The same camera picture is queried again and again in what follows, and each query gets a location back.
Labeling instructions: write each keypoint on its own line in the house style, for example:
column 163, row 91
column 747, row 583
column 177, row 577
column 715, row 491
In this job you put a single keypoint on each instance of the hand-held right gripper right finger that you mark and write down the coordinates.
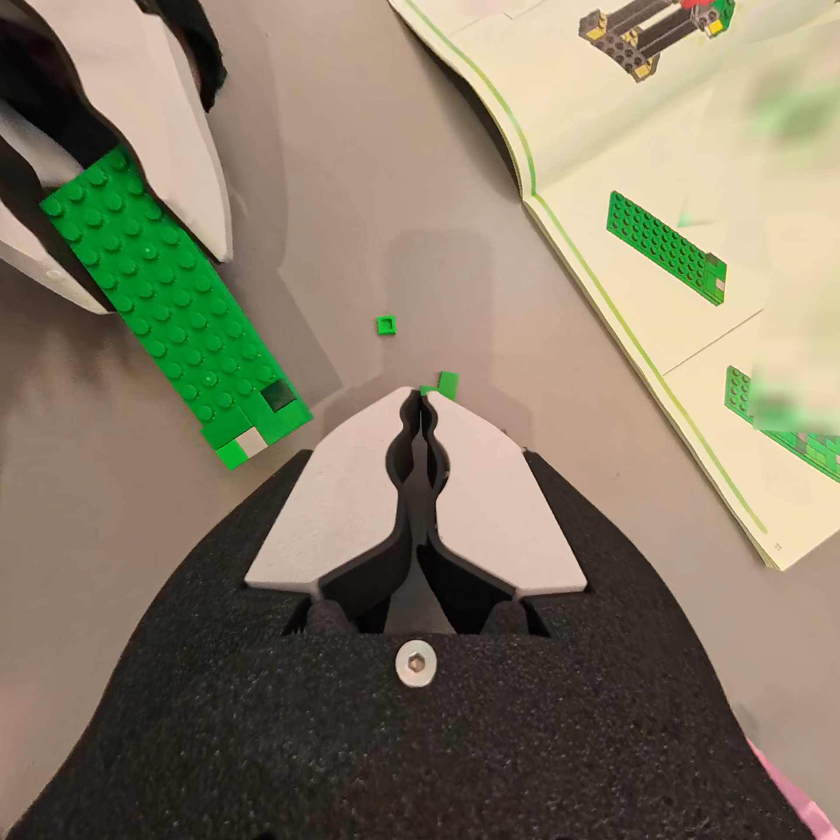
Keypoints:
column 505, row 512

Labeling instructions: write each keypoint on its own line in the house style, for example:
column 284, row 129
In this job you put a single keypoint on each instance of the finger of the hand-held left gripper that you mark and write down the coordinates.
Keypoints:
column 33, row 223
column 145, row 105

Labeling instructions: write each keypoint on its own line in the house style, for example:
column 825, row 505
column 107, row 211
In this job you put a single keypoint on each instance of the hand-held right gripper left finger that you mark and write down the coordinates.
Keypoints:
column 335, row 512

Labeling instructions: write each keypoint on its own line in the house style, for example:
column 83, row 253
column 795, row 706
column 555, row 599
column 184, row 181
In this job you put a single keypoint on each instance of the green studded brick plate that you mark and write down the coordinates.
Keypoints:
column 164, row 289

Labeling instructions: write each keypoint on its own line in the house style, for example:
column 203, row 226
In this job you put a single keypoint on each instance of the small green square tile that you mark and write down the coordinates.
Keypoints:
column 386, row 326

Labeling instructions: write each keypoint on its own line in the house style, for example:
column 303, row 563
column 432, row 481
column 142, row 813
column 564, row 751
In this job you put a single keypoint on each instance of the building instruction booklet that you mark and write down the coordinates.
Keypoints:
column 656, row 171

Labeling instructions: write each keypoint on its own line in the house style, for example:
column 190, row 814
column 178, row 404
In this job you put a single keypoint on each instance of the pink plastic strip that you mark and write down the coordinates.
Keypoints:
column 801, row 801

